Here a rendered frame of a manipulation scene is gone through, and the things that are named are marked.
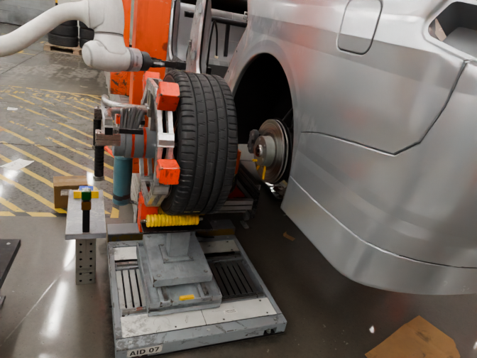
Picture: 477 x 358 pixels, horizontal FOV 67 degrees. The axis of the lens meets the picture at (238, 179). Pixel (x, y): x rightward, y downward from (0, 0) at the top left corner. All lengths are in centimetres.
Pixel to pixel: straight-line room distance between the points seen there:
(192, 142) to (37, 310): 116
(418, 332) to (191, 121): 174
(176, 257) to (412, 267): 122
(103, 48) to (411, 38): 99
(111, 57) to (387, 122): 96
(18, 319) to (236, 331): 101
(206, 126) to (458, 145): 87
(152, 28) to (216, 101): 65
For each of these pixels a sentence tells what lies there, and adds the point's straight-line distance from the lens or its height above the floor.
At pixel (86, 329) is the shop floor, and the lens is 196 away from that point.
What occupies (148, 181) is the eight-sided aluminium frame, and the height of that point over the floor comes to 62.
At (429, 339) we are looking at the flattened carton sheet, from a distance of 243.
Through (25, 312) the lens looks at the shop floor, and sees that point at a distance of 209.
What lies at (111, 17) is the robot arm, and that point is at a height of 135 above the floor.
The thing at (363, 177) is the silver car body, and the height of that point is 107.
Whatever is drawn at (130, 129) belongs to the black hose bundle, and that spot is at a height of 98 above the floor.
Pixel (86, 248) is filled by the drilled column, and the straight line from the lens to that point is 205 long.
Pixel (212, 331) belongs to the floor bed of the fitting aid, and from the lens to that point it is 185.
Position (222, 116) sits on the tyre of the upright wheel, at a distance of 146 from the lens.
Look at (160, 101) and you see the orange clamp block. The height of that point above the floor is 110.
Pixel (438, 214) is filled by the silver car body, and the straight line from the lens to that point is 105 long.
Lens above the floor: 142
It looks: 23 degrees down
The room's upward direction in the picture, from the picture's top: 11 degrees clockwise
